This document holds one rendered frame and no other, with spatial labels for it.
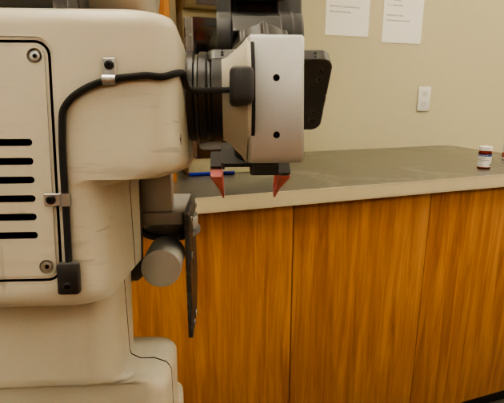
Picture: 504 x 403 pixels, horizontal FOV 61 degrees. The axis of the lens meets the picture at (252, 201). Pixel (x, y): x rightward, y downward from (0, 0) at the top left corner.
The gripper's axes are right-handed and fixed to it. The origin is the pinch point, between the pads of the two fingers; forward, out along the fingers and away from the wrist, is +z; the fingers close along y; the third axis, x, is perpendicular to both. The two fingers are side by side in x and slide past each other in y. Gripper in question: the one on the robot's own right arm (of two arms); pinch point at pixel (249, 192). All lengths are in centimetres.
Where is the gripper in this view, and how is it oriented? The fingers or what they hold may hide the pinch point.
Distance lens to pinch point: 81.8
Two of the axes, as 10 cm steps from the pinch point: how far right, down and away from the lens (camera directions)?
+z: -0.3, 7.6, 6.5
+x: 0.5, 6.5, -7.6
